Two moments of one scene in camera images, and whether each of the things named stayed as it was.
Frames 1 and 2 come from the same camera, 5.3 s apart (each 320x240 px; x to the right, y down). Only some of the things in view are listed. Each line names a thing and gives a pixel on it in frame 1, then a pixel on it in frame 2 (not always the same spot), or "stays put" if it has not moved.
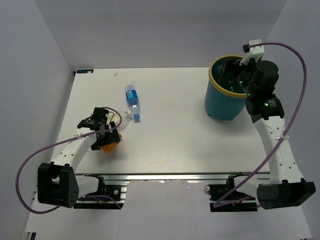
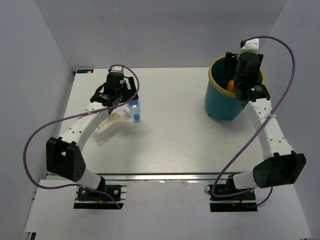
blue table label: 84,71 stays put
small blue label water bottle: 132,96 stays put
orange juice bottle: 110,148 to 231,85
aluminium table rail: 170,177 stays put
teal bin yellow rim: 225,98 stays put
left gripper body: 105,138 to 124,94
